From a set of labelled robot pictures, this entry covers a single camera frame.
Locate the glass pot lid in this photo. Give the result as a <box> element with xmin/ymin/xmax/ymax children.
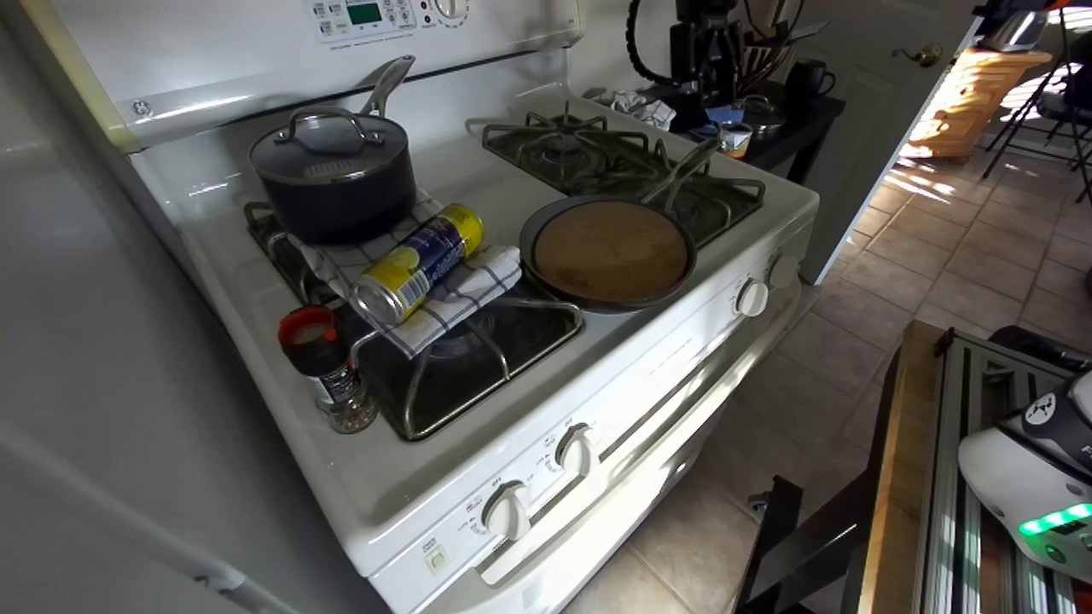
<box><xmin>249</xmin><ymin>106</ymin><xmax>414</xmax><ymax>183</ymax></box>

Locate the black side table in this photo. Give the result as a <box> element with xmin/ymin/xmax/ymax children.
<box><xmin>646</xmin><ymin>79</ymin><xmax>847</xmax><ymax>183</ymax></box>

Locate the dark pot with handle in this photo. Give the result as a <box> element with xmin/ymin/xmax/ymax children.
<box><xmin>249</xmin><ymin>50</ymin><xmax>420</xmax><ymax>247</ymax></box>

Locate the white striped dish towel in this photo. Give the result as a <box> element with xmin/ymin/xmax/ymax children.
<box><xmin>286</xmin><ymin>197</ymin><xmax>526</xmax><ymax>357</ymax></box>

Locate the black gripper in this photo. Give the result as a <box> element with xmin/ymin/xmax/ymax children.
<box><xmin>667</xmin><ymin>0</ymin><xmax>742</xmax><ymax>108</ymax></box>

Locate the small white cup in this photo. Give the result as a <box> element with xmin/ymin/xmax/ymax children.
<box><xmin>714</xmin><ymin>122</ymin><xmax>758</xmax><ymax>159</ymax></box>

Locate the black mug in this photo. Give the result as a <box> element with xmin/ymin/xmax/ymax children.
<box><xmin>783</xmin><ymin>57</ymin><xmax>839</xmax><ymax>111</ymax></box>

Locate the wooden edged metal cart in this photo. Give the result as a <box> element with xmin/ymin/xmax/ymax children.
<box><xmin>839</xmin><ymin>322</ymin><xmax>1092</xmax><ymax>614</ymax></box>

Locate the black metal stand frame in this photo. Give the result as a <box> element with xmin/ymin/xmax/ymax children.
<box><xmin>730</xmin><ymin>469</ymin><xmax>899</xmax><ymax>614</ymax></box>

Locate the dark chair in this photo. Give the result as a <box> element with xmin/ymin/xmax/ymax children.
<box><xmin>981</xmin><ymin>21</ymin><xmax>1092</xmax><ymax>208</ymax></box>

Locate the black burner grate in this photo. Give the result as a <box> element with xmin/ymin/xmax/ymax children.
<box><xmin>641</xmin><ymin>168</ymin><xmax>767</xmax><ymax>250</ymax></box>
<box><xmin>352</xmin><ymin>298</ymin><xmax>591</xmax><ymax>443</ymax></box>
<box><xmin>469</xmin><ymin>108</ymin><xmax>680</xmax><ymax>197</ymax></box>
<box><xmin>243</xmin><ymin>201</ymin><xmax>345</xmax><ymax>311</ymax></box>

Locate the white gas stove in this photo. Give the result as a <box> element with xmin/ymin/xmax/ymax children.
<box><xmin>13</xmin><ymin>0</ymin><xmax>823</xmax><ymax>614</ymax></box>

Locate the tan cushioned furniture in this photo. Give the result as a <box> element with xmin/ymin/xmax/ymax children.
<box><xmin>907</xmin><ymin>43</ymin><xmax>1054</xmax><ymax>162</ymax></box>

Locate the grey door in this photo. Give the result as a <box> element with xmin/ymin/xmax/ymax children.
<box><xmin>795</xmin><ymin>0</ymin><xmax>987</xmax><ymax>286</ymax></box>

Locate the dark frying pan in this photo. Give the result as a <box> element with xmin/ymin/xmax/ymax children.
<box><xmin>515</xmin><ymin>141</ymin><xmax>724</xmax><ymax>314</ymax></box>

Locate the white stove burner knob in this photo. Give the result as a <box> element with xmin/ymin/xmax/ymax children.
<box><xmin>732</xmin><ymin>277</ymin><xmax>773</xmax><ymax>325</ymax></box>
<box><xmin>550</xmin><ymin>418</ymin><xmax>598</xmax><ymax>482</ymax></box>
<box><xmin>478</xmin><ymin>477</ymin><xmax>534</xmax><ymax>545</ymax></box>

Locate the crumpled foil wrapper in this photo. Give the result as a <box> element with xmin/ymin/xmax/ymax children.
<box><xmin>601</xmin><ymin>84</ymin><xmax>680</xmax><ymax>133</ymax></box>

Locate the woven patterned basket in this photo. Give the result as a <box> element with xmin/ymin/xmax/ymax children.
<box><xmin>736</xmin><ymin>28</ymin><xmax>795</xmax><ymax>94</ymax></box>

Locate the round wooden cork plate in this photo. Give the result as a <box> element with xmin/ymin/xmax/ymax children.
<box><xmin>532</xmin><ymin>201</ymin><xmax>692</xmax><ymax>305</ymax></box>

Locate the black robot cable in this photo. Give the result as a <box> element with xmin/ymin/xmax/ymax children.
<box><xmin>622</xmin><ymin>0</ymin><xmax>687</xmax><ymax>87</ymax></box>

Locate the yellow and blue can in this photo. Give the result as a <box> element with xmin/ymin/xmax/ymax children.
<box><xmin>347</xmin><ymin>201</ymin><xmax>491</xmax><ymax>330</ymax></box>

